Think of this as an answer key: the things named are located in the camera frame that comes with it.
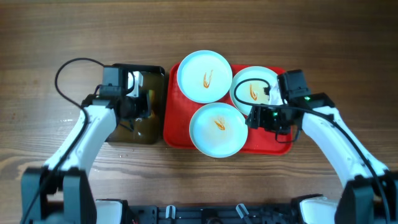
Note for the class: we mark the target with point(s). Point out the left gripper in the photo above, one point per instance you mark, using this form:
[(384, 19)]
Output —
[(143, 111)]

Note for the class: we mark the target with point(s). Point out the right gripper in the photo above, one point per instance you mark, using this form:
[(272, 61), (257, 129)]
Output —
[(260, 119)]

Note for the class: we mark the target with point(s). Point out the white plate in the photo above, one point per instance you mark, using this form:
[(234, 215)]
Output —
[(218, 130), (256, 83), (204, 76)]

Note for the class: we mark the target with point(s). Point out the white plate bottom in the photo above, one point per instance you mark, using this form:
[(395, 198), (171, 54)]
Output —
[(218, 130)]

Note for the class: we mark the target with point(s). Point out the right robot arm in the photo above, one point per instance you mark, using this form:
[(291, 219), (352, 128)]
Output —
[(369, 187)]

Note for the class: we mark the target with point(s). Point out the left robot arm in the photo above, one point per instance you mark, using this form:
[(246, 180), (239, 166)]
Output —
[(59, 191)]

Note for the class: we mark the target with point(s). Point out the black water tray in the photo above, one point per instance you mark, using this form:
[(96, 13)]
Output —
[(139, 130)]

